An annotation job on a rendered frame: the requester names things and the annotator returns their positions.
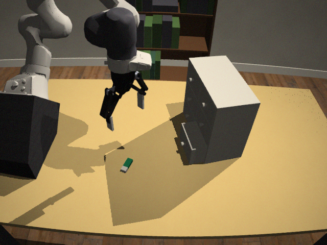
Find grey chest of drawers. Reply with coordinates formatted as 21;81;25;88
189;56;261;164

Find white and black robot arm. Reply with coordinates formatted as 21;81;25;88
0;0;152;100

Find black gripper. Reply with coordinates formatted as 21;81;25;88
100;71;148;131

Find green and white eraser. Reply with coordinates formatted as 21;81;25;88
121;158;133;173

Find grey drawer front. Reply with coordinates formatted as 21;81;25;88
199;84;216;127
185;80;198;118
183;98;195;122
180;121;207;164
196;104;212;146
187;61;201;99

